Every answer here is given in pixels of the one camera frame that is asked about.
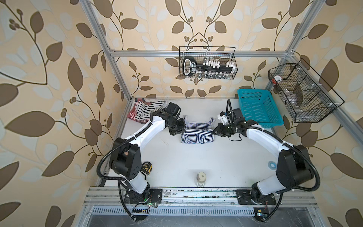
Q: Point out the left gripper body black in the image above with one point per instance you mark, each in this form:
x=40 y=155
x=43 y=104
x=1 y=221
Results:
x=176 y=126

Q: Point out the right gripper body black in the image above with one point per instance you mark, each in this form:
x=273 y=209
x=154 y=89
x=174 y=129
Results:
x=226 y=130

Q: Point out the navy striped tank top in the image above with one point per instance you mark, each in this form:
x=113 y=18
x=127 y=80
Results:
x=198 y=133

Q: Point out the black white striped tank top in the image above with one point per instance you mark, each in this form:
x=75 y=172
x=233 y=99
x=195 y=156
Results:
x=144 y=110

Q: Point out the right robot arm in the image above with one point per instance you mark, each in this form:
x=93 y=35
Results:
x=294 y=167

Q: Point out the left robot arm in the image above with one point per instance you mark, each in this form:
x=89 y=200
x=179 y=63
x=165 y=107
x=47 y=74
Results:
x=123 y=162

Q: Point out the red striped folded tank top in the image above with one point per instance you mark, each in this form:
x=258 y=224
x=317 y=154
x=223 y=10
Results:
x=133 y=115

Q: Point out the teal plastic basket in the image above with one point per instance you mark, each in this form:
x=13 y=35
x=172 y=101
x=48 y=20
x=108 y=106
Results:
x=259 y=105

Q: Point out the yellow black tape measure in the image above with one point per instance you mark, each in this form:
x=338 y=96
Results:
x=146 y=168

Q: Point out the small white jar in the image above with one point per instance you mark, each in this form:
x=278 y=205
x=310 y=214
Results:
x=201 y=179

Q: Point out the black tool set in basket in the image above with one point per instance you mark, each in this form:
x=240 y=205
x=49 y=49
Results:
x=190 y=66

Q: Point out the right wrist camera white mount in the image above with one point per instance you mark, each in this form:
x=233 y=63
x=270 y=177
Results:
x=224 y=118

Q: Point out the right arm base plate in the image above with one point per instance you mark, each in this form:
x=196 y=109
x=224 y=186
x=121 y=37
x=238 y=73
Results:
x=254 y=197

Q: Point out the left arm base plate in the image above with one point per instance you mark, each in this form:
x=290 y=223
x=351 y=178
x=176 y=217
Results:
x=154 y=195

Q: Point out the back wall wire basket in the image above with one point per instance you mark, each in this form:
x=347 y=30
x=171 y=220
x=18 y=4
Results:
x=214 y=53

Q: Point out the wall wire basket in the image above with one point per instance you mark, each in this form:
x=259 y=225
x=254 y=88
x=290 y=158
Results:
x=214 y=53
x=307 y=96

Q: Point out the right wall wire basket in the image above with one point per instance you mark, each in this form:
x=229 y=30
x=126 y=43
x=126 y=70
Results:
x=307 y=96

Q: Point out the aluminium front rail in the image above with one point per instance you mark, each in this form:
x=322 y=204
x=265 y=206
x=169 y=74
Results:
x=212 y=202

